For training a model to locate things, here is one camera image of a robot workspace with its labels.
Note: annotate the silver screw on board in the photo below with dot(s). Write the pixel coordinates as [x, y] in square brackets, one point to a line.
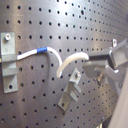
[114, 42]

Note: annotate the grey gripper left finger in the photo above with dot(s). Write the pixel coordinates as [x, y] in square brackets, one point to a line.
[98, 70]

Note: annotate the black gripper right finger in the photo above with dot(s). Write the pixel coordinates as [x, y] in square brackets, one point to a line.
[101, 55]

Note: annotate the metal cable clip bracket left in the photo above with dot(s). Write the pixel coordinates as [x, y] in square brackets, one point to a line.
[8, 60]

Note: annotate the black perforated breadboard plate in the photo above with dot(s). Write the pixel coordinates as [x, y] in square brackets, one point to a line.
[68, 26]

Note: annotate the small metal angle clip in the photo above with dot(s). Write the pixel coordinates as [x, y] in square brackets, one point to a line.
[70, 89]

